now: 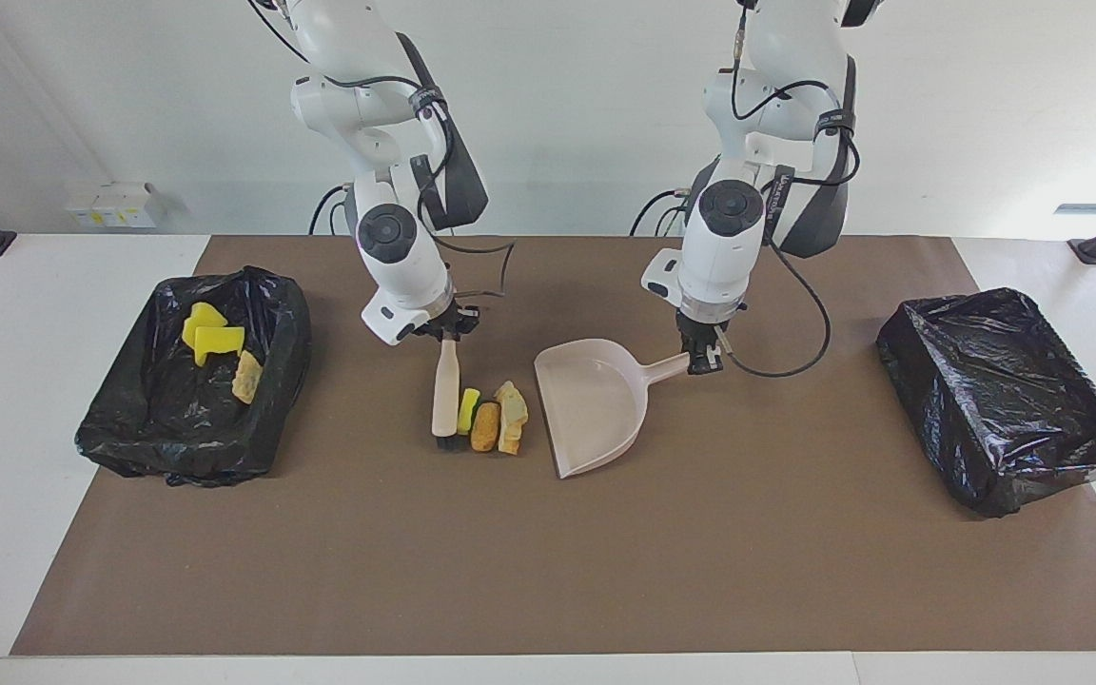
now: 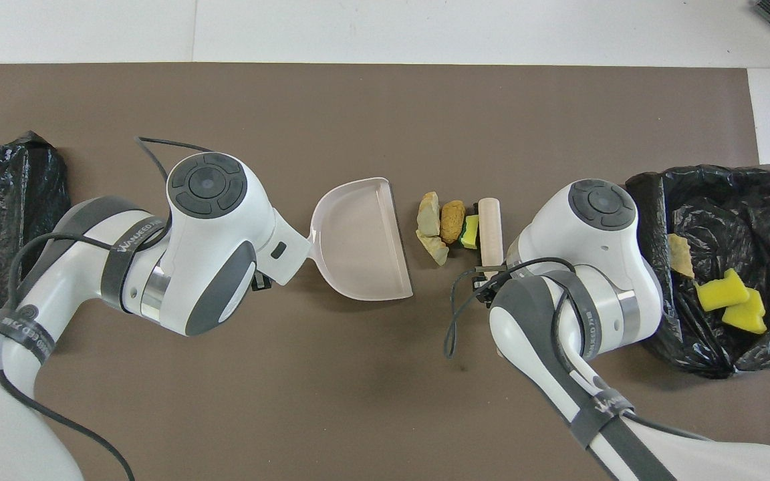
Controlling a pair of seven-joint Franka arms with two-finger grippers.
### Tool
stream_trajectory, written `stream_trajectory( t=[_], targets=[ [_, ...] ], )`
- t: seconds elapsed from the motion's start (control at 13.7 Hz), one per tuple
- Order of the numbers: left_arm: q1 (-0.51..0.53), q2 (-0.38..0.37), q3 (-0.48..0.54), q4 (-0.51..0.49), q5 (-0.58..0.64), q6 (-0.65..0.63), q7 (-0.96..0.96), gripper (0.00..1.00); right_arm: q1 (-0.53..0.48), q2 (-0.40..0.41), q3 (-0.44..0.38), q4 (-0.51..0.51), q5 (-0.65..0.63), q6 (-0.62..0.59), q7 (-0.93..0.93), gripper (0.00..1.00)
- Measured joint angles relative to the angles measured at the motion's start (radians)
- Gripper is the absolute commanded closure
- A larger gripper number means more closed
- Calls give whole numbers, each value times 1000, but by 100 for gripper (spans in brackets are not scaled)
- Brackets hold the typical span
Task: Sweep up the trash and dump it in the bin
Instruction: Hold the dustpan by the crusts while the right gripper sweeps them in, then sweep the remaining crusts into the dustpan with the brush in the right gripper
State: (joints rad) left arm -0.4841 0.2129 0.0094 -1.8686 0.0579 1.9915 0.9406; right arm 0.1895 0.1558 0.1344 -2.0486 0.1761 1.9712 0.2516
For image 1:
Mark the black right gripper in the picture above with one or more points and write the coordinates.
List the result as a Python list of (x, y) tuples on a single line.
[(443, 322)]

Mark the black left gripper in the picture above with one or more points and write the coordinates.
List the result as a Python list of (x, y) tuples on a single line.
[(698, 325)]

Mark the beige hand brush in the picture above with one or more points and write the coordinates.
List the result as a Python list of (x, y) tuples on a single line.
[(445, 390)]

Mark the small green yellow sponge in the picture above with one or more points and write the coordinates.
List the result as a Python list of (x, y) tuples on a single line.
[(468, 409)]

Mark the pale yellow crisp piece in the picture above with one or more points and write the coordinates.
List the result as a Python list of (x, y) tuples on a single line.
[(512, 401)]

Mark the brown round cookie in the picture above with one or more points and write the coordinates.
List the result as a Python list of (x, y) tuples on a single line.
[(485, 428)]

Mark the beige plastic dustpan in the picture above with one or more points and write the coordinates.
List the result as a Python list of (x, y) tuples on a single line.
[(596, 409)]

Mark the orange striped croissant piece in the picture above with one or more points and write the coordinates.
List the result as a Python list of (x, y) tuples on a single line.
[(247, 378)]

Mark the plain yellow sponge piece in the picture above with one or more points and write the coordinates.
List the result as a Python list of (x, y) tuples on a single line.
[(220, 344)]

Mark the wavy green yellow sponge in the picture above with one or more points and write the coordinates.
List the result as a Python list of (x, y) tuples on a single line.
[(201, 319)]

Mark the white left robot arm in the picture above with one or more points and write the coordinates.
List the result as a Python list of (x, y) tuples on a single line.
[(729, 247)]

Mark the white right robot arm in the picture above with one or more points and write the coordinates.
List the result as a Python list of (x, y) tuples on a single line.
[(396, 247)]

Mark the black bag lined bin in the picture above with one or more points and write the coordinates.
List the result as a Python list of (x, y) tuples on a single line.
[(158, 428), (1005, 409)]

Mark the brown table mat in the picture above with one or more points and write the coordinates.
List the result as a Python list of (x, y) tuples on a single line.
[(605, 571)]

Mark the white wall box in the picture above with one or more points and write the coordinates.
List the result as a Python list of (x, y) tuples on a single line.
[(115, 205)]

